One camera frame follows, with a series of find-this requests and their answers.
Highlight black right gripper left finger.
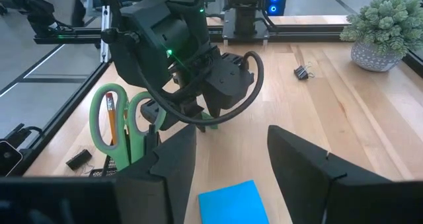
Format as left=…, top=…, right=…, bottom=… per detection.
left=116, top=124, right=198, bottom=224

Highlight large black binder clip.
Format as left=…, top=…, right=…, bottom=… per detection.
left=65, top=148, right=95, bottom=177

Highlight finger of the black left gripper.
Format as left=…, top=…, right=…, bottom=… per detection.
left=205, top=97, right=233, bottom=120
left=139, top=98, right=206, bottom=133

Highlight green handled scissors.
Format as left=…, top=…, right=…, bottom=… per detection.
left=88, top=82, right=168, bottom=172

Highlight blue sticky note pad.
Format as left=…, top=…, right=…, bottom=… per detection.
left=198, top=179, right=271, bottom=224

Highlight artificial succulent in grey pot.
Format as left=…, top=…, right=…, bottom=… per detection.
left=339, top=0, right=423, bottom=73

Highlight black camera with silver rim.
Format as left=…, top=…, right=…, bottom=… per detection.
left=0, top=140, right=24, bottom=178

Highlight computer tower with blue lights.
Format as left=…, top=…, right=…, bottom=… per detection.
left=264, top=0, right=289, bottom=17

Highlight small black binder clip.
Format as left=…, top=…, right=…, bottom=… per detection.
left=293, top=61, right=316, bottom=81

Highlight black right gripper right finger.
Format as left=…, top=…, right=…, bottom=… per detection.
left=266, top=124, right=393, bottom=224

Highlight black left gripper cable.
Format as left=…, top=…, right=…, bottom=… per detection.
left=135, top=50, right=266, bottom=126

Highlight green eraser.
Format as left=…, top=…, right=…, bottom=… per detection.
left=200, top=112, right=219, bottom=131

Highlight black mesh desk organizer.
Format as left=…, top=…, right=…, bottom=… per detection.
left=88, top=153, right=120, bottom=178

